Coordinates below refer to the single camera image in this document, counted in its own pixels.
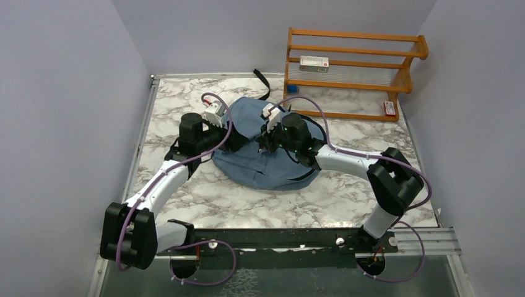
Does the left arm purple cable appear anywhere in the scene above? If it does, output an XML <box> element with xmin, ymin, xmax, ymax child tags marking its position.
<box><xmin>115</xmin><ymin>92</ymin><xmax>238</xmax><ymax>286</ymax></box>

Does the white box on shelf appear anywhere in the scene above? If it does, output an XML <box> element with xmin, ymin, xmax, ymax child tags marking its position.
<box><xmin>299</xmin><ymin>56</ymin><xmax>329</xmax><ymax>73</ymax></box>

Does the small blue object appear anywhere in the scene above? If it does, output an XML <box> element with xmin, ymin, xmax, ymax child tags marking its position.
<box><xmin>286</xmin><ymin>85</ymin><xmax>299</xmax><ymax>93</ymax></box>

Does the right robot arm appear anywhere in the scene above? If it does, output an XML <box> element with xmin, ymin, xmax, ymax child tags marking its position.
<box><xmin>256</xmin><ymin>113</ymin><xmax>424</xmax><ymax>252</ymax></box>

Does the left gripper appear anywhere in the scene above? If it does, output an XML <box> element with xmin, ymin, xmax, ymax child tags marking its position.
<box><xmin>196</xmin><ymin>115</ymin><xmax>249</xmax><ymax>153</ymax></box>

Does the blue student backpack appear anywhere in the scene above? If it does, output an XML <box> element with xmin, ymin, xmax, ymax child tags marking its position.
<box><xmin>212</xmin><ymin>92</ymin><xmax>319</xmax><ymax>191</ymax></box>

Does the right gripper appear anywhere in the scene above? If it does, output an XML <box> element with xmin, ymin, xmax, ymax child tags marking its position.
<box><xmin>256</xmin><ymin>117</ymin><xmax>299</xmax><ymax>153</ymax></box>

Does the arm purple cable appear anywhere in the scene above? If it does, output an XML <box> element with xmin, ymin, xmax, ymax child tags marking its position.
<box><xmin>115</xmin><ymin>92</ymin><xmax>238</xmax><ymax>286</ymax></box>
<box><xmin>262</xmin><ymin>96</ymin><xmax>433</xmax><ymax>285</ymax></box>

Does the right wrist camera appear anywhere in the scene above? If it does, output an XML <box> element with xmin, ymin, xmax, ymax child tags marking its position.
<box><xmin>261</xmin><ymin>103</ymin><xmax>283</xmax><ymax>133</ymax></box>

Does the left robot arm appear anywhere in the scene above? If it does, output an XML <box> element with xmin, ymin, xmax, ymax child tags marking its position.
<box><xmin>100</xmin><ymin>113</ymin><xmax>249</xmax><ymax>272</ymax></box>

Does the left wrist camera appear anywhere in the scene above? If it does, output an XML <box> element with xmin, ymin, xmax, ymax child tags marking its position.
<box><xmin>201</xmin><ymin>96</ymin><xmax>227</xmax><ymax>128</ymax></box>

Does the small red white box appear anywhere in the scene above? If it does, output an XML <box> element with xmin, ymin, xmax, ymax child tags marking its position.
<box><xmin>383</xmin><ymin>101</ymin><xmax>397</xmax><ymax>117</ymax></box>

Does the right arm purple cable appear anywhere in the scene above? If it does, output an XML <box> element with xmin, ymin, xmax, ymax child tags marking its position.
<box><xmin>262</xmin><ymin>96</ymin><xmax>433</xmax><ymax>285</ymax></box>

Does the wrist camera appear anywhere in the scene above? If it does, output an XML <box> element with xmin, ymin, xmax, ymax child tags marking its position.
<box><xmin>261</xmin><ymin>103</ymin><xmax>283</xmax><ymax>133</ymax></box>
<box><xmin>201</xmin><ymin>96</ymin><xmax>227</xmax><ymax>128</ymax></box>

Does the wooden shelf rack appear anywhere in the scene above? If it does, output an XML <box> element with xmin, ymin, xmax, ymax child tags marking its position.
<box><xmin>284</xmin><ymin>28</ymin><xmax>430</xmax><ymax>122</ymax></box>

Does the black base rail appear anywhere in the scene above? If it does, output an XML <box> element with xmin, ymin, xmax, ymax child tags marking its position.
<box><xmin>113</xmin><ymin>219</ymin><xmax>411</xmax><ymax>272</ymax></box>

